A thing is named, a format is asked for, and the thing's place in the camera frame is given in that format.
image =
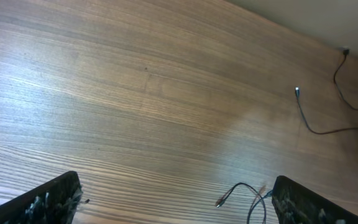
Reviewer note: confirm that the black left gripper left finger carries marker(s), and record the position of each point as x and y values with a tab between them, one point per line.
55	201

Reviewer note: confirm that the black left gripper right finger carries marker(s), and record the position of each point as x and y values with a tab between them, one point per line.
296	204

